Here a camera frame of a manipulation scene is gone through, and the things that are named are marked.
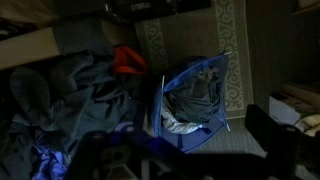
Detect red orange garment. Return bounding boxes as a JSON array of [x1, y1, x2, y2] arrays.
[[112, 45, 148, 76]]

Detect black robot platform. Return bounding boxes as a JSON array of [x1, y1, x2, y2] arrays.
[[106, 0, 212, 22]]

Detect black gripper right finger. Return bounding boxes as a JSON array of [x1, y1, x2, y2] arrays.
[[244, 103, 303, 180]]

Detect grey patterned rug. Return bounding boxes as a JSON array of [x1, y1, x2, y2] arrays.
[[134, 0, 254, 119]]

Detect grey clothes in bag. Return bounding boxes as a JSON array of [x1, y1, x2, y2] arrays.
[[161, 66, 221, 134]]

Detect blue mesh laundry bag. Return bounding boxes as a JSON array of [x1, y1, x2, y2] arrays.
[[151, 51, 233, 154]]

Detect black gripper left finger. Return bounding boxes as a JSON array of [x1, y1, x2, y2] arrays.
[[66, 129, 188, 180]]

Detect dark grey hoodie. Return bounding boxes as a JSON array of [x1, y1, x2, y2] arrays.
[[9, 15, 149, 161]]

